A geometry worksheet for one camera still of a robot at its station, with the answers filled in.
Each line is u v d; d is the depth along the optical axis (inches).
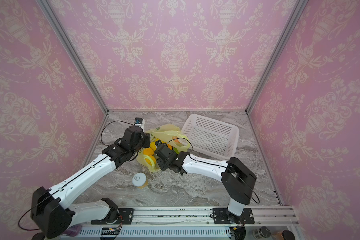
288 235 23.9
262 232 24.2
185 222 28.7
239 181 17.4
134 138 23.0
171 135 29.0
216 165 19.1
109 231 28.7
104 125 45.6
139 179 32.0
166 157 24.6
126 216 29.2
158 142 29.1
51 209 14.9
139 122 27.0
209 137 41.6
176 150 32.7
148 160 26.5
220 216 28.6
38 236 24.0
